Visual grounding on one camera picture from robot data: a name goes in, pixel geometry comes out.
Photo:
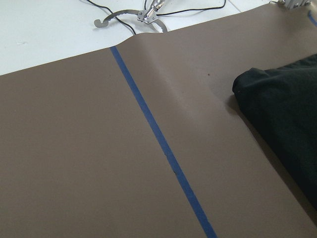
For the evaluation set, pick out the black graphic t-shirt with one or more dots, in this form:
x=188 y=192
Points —
x=281 y=104

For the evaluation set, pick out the aluminium frame post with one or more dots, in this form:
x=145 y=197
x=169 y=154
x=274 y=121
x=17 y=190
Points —
x=292 y=4

